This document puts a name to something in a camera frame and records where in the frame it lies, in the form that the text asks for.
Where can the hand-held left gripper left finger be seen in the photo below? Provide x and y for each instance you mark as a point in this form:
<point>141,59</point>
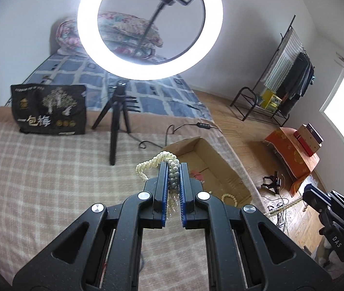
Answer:
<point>164,194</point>

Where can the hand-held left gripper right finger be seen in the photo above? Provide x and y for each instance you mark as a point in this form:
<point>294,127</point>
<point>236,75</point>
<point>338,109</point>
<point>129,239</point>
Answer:
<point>184,194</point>

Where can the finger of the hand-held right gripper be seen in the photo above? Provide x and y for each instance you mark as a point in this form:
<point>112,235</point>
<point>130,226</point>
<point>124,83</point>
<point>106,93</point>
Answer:
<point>316,198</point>

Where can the brown cardboard box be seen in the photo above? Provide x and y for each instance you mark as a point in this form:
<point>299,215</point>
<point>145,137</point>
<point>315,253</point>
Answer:
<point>211,160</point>

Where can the small black floor tripod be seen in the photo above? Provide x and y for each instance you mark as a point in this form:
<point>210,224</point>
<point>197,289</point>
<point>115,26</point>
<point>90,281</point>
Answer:
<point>273,182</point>

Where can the orange cloth covered table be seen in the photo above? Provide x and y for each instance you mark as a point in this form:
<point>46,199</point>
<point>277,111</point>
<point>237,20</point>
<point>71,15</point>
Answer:
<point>290,154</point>

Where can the dark patterned box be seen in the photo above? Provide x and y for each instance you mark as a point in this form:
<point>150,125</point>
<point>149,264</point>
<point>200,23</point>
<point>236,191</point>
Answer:
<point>315,132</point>

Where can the black tripod stand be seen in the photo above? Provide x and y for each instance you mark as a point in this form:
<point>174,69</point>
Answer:
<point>114,127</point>

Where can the blue patterned bedsheet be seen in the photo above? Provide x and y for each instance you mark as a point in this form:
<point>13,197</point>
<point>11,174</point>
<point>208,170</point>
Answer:
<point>160,100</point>

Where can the yellow box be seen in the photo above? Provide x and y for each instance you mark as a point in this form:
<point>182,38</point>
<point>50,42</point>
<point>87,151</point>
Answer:
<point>270,100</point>

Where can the black clothes rack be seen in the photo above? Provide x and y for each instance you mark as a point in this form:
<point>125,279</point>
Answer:
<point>249,106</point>

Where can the dark hanging clothes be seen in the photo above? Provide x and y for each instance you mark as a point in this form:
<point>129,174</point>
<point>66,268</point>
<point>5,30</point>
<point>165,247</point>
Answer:
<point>296,75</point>

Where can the striped hanging cloth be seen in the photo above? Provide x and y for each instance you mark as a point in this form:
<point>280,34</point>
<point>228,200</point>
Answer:
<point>281,63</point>

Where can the black printed bag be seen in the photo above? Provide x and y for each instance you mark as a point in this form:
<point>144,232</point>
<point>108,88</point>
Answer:
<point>38,109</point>

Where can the floral pillow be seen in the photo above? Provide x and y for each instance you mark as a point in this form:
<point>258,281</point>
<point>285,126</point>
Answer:
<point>120,27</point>

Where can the folded floral quilt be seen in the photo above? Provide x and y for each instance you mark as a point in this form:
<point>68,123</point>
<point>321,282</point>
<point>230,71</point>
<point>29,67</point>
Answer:
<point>67,35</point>

